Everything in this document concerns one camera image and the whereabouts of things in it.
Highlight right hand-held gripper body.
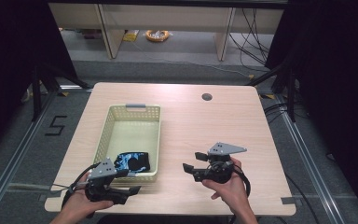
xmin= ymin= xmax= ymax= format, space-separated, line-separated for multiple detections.
xmin=191 ymin=142 xmax=248 ymax=185

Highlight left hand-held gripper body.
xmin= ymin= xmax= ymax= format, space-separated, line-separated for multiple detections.
xmin=84 ymin=157 xmax=131 ymax=205

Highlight blue patterned fingerless glove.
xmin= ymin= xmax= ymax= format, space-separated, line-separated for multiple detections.
xmin=114 ymin=151 xmax=151 ymax=173

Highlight pale yellow plastic basket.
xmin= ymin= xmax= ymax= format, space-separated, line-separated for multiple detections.
xmin=92 ymin=103 xmax=162 ymax=185

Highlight person's left hand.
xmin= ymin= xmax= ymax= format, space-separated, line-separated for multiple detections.
xmin=62 ymin=172 xmax=115 ymax=219

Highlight person's right hand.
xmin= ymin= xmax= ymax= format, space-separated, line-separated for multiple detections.
xmin=201 ymin=157 xmax=252 ymax=217

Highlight black metal stand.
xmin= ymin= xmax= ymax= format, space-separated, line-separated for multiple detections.
xmin=245 ymin=62 xmax=297 ymax=123
xmin=31 ymin=62 xmax=91 ymax=122

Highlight dark curtain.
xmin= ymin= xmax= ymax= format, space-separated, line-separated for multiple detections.
xmin=0 ymin=0 xmax=78 ymax=161
xmin=265 ymin=0 xmax=358 ymax=217

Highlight yellow packet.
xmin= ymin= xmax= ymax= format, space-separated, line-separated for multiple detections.
xmin=122 ymin=29 xmax=140 ymax=43

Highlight left hand-held gripper cable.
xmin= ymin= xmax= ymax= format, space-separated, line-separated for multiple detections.
xmin=61 ymin=161 xmax=103 ymax=219

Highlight hand-held gripper cable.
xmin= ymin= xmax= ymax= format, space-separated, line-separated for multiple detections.
xmin=211 ymin=161 xmax=252 ymax=224
xmin=61 ymin=161 xmax=103 ymax=219

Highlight right hand-held gripper cable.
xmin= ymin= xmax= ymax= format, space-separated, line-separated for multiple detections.
xmin=211 ymin=161 xmax=252 ymax=224

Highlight black floor cables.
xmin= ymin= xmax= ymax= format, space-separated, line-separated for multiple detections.
xmin=262 ymin=102 xmax=309 ymax=125

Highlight aluminium floor rail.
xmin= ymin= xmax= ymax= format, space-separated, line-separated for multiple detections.
xmin=274 ymin=92 xmax=347 ymax=224
xmin=0 ymin=90 xmax=58 ymax=217

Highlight thin grey floor cable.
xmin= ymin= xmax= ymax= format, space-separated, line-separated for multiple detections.
xmin=130 ymin=40 xmax=254 ymax=78

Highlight black floor cable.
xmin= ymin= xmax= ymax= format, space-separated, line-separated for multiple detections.
xmin=283 ymin=172 xmax=322 ymax=224

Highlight bundle of black cables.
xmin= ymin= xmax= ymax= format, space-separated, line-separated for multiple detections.
xmin=227 ymin=7 xmax=271 ymax=67

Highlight yellow cable coil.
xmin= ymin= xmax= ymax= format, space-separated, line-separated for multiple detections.
xmin=145 ymin=29 xmax=171 ymax=43

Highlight white desk frame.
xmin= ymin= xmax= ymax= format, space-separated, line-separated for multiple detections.
xmin=48 ymin=3 xmax=285 ymax=62

